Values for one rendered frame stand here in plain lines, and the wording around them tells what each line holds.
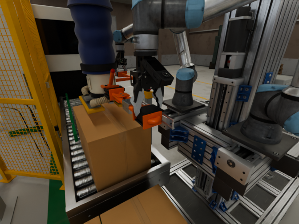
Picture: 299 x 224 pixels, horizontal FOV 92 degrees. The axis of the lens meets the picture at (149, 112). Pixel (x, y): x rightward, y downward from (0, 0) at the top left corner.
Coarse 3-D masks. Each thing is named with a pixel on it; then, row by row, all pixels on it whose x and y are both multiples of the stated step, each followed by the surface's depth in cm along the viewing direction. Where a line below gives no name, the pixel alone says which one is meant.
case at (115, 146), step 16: (80, 112) 109; (96, 112) 109; (112, 112) 109; (80, 128) 97; (96, 128) 88; (112, 128) 88; (128, 128) 88; (96, 144) 78; (112, 144) 83; (128, 144) 90; (144, 144) 98; (96, 160) 81; (112, 160) 88; (128, 160) 95; (144, 160) 103; (96, 176) 85; (112, 176) 92; (128, 176) 100
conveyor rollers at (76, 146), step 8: (64, 104) 241; (72, 104) 238; (80, 104) 236; (72, 112) 208; (72, 136) 150; (72, 144) 142; (80, 144) 138; (72, 152) 128; (80, 152) 130; (72, 160) 120; (80, 160) 123; (152, 160) 118; (80, 168) 116; (88, 168) 111; (80, 176) 107; (88, 176) 104; (80, 184) 99; (80, 192) 92; (88, 192) 94
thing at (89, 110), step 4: (80, 96) 107; (84, 100) 98; (84, 104) 92; (88, 104) 91; (100, 104) 92; (88, 108) 86; (92, 108) 86; (96, 108) 86; (100, 108) 86; (104, 108) 87; (88, 112) 83; (92, 112) 84
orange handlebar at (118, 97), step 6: (120, 78) 108; (126, 78) 110; (132, 78) 112; (108, 84) 91; (114, 96) 71; (120, 96) 67; (126, 96) 69; (120, 102) 65; (150, 120) 47; (156, 120) 47
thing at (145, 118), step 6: (132, 108) 52; (144, 108) 51; (150, 108) 51; (156, 108) 51; (144, 114) 47; (150, 114) 47; (156, 114) 48; (138, 120) 52; (144, 120) 46; (144, 126) 47; (150, 126) 49
